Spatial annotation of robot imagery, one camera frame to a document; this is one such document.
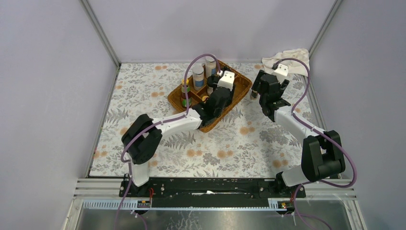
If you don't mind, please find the brown wicker divided basket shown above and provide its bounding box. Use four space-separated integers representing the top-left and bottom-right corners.
168 61 252 133

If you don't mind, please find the silver lid jar blue label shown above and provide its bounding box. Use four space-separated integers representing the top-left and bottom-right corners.
192 65 204 91

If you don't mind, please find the silver lid white grain jar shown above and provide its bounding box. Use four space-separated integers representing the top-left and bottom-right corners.
205 56 217 78

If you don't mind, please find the green sauce bottle yellow cap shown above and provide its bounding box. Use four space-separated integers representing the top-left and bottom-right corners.
180 79 192 108

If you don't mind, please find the small dark pepper jar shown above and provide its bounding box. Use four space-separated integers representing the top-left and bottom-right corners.
250 91 258 100

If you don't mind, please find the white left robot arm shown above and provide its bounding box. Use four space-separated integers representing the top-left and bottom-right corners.
121 71 235 197

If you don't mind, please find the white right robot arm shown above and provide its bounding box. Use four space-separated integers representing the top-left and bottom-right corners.
251 70 346 197

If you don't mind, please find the white crumpled cloth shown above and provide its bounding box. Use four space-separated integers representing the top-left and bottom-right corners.
262 48 310 77

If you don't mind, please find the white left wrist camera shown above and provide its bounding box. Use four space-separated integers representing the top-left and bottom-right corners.
217 70 236 91

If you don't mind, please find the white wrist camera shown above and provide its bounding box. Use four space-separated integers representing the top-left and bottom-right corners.
272 63 289 77
217 70 236 91

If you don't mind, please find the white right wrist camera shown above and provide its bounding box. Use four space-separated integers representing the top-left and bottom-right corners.
272 63 289 77

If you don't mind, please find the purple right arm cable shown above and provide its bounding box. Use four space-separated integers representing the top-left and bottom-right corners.
271 57 358 230

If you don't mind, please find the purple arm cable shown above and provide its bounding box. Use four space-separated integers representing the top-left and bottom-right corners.
271 57 358 230
114 53 223 230

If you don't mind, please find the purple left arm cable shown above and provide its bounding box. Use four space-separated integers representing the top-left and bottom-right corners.
114 53 223 230

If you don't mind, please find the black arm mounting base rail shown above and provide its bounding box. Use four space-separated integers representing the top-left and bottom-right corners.
119 175 306 208

